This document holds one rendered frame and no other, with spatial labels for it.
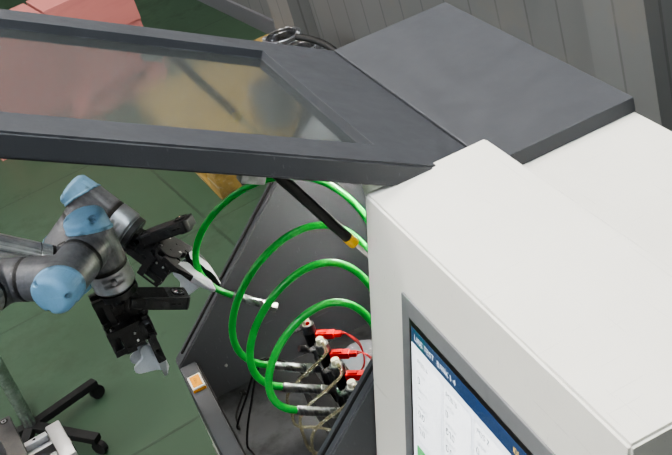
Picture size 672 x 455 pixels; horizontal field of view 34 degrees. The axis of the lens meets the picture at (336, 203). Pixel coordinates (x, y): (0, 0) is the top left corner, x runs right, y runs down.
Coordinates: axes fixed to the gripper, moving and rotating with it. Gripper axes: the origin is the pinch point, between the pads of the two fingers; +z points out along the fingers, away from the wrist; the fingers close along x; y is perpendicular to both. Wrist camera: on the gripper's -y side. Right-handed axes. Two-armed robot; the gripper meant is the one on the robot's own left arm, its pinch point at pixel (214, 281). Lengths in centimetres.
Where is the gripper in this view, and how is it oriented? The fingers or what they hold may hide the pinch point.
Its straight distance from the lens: 227.0
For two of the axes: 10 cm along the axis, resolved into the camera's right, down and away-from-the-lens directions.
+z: 8.1, 5.9, -0.1
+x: -2.7, 3.5, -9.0
